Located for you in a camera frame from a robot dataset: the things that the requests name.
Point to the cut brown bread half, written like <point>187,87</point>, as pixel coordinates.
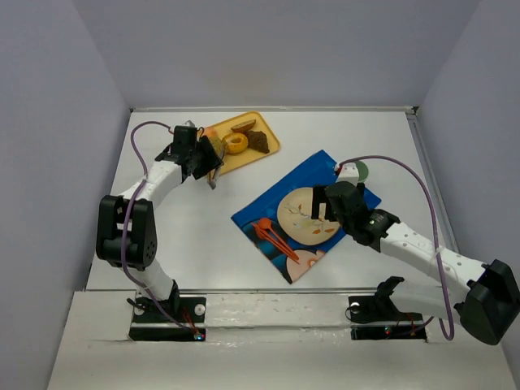
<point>245,126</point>

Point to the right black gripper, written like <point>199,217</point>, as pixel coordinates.
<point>321,203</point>

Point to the dark chocolate pastry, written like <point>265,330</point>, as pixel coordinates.
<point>258,141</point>

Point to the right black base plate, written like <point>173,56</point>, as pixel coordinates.
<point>386,321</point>

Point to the beige decorated plate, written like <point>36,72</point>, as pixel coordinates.
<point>294,217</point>

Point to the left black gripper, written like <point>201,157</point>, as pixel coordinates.
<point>210,153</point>

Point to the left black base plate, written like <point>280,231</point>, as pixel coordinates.
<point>149,324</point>

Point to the yellow plastic tray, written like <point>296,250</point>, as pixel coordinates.
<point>233,162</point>

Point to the seeded bread slice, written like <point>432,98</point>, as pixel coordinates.
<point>218,145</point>

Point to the blue patterned placemat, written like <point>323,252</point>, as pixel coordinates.
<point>258,220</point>

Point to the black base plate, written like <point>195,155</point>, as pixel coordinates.
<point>149,324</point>
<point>386,321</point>

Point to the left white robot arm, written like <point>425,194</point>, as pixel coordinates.
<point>126,228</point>

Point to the pale round bread roll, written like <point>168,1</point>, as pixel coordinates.
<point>209,132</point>

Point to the orange bagel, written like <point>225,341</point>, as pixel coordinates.
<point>235,143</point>

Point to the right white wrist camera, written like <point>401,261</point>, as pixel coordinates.
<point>347,172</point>

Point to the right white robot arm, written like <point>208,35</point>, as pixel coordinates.
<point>482,297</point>

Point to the orange plastic fork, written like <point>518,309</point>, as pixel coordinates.
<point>268,237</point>

